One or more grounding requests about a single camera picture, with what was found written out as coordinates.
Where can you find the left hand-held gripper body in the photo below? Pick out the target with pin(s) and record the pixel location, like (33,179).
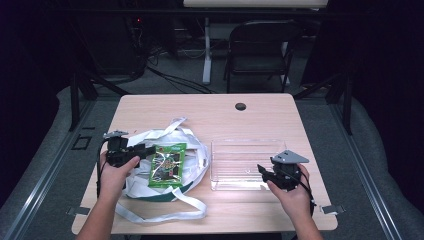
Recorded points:
(116,155)

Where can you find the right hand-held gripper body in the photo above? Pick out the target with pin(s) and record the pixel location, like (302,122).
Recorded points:
(286,173)

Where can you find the green snack packet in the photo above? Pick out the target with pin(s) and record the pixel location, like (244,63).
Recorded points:
(166,166)

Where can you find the clear plastic tray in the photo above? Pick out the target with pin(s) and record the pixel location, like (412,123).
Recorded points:
(240,163)

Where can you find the white cloth tote bag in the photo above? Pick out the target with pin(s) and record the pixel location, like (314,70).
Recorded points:
(195,160)

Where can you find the person's left hand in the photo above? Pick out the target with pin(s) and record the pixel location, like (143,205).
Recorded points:
(112,178)

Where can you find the person's right hand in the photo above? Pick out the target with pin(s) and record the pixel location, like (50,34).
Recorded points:
(296,200)

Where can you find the grey tape strip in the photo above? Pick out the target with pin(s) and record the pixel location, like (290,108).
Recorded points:
(333,209)
(80,210)

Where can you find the black metal stand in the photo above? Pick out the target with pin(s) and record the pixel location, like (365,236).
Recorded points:
(347,106)
(75,100)

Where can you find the black folding chair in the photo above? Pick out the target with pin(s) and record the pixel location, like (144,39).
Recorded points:
(260,63)

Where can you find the white desk leg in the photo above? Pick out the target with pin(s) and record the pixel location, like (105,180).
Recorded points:
(207,53)

